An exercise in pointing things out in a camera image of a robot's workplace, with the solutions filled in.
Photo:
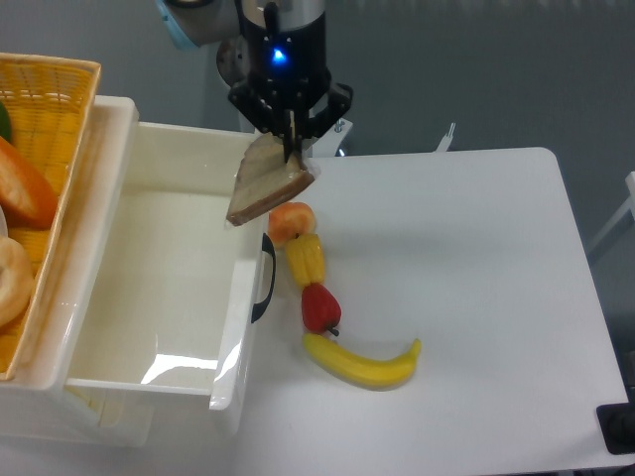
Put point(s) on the black drawer handle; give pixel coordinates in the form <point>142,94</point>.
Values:
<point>268,280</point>

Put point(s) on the yellow wicker basket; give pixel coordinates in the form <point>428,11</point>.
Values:
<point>46,101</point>

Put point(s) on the yellow corn toy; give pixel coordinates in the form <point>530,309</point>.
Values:
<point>305,260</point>

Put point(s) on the yellow banana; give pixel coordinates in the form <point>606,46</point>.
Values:
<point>359,370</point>

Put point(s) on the orange peach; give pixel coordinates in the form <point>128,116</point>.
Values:
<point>289,220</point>

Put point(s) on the black device at edge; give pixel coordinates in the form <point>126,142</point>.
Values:
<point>617,427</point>

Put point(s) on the white drawer cabinet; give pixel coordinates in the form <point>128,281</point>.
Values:
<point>38,402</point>

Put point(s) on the green vegetable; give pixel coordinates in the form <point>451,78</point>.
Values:
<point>5,124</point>

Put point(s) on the red wax apple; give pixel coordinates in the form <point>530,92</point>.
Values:
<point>321,311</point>

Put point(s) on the beige bagel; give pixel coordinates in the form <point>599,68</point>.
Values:
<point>17,280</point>

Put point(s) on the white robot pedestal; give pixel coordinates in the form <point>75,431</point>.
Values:
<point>232,65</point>

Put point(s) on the white frame at right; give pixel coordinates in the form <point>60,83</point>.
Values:
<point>615,227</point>

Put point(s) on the brown toast slice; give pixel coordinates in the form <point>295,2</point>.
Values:
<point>265,180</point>

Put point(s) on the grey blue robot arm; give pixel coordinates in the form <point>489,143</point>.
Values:
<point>193,24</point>

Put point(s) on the orange bread loaf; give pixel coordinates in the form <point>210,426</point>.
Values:
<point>26,195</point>

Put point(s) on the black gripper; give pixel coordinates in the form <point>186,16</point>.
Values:
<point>288,91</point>

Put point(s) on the open white upper drawer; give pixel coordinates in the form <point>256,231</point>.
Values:
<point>170,310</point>

